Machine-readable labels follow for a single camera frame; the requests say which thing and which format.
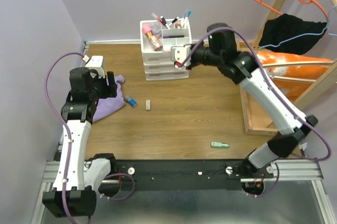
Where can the orange red pen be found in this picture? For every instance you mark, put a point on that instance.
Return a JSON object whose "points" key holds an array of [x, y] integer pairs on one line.
{"points": [[158, 19]]}

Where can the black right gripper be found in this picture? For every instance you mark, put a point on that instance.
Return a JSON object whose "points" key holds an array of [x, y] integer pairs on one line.
{"points": [[192, 63]]}

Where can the purple cloth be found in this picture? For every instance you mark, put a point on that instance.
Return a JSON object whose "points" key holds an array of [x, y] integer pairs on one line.
{"points": [[108, 106]]}

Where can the orange white tie-dye garment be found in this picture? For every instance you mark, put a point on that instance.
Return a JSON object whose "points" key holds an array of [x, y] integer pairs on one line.
{"points": [[293, 89]]}

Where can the white eraser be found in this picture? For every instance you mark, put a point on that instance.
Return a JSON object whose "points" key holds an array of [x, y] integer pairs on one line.
{"points": [[148, 105]]}

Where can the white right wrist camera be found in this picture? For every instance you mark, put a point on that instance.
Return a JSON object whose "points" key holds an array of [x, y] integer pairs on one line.
{"points": [[179, 55]]}

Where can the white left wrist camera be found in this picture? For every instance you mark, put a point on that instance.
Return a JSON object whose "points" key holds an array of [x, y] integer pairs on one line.
{"points": [[96, 62]]}

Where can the pink cap pencil tube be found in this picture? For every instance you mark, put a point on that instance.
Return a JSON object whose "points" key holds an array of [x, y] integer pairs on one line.
{"points": [[152, 39]]}

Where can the light blue white pen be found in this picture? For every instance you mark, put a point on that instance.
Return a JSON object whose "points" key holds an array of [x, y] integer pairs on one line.
{"points": [[188, 12]]}

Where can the wooden clothes rack frame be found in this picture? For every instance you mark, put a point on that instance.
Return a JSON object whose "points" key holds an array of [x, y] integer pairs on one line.
{"points": [[318, 85]]}

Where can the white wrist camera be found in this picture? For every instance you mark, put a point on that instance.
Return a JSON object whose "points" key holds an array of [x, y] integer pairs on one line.
{"points": [[179, 55], [96, 62]]}

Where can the white plastic drawer organizer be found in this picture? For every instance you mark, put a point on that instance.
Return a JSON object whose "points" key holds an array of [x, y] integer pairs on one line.
{"points": [[157, 64]]}

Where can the green stapler remover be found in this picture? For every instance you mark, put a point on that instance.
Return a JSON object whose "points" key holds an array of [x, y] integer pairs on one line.
{"points": [[216, 144]]}

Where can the wooden hanger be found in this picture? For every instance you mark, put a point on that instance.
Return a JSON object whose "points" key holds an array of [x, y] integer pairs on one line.
{"points": [[302, 72]]}

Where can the blue cap white pen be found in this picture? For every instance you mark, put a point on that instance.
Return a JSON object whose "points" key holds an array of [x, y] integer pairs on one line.
{"points": [[183, 19]]}

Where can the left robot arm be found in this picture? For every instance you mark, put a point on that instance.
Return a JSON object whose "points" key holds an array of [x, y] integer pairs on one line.
{"points": [[73, 150]]}

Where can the aluminium frame rail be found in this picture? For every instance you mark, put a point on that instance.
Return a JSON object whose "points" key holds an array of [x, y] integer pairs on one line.
{"points": [[293, 170]]}

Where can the blue cap white marker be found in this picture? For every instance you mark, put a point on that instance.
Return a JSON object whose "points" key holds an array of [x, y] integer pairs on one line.
{"points": [[164, 22]]}

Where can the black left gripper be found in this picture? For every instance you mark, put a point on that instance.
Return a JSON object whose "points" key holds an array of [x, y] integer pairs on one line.
{"points": [[110, 90]]}

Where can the clear jar of paperclips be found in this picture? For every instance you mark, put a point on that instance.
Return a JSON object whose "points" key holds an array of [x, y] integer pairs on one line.
{"points": [[156, 29]]}

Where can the purple black highlighter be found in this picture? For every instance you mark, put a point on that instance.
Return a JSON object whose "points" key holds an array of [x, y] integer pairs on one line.
{"points": [[172, 36]]}

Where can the black garment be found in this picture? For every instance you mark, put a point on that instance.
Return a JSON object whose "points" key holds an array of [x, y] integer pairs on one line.
{"points": [[292, 32]]}

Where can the black cap white marker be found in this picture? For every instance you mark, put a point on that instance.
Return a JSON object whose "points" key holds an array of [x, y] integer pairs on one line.
{"points": [[173, 21]]}

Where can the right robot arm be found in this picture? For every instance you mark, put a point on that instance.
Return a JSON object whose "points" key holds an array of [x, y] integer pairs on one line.
{"points": [[245, 70]]}

